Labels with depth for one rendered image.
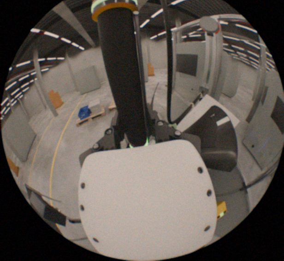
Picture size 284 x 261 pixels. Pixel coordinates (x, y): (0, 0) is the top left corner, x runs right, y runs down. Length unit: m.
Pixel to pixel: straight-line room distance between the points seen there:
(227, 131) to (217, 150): 0.05
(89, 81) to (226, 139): 7.38
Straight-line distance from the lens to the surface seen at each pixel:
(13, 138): 6.09
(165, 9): 0.18
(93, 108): 3.07
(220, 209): 0.62
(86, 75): 7.35
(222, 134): 0.20
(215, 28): 0.79
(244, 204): 1.08
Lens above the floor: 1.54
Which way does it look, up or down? 39 degrees down
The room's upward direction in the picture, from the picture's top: 7 degrees counter-clockwise
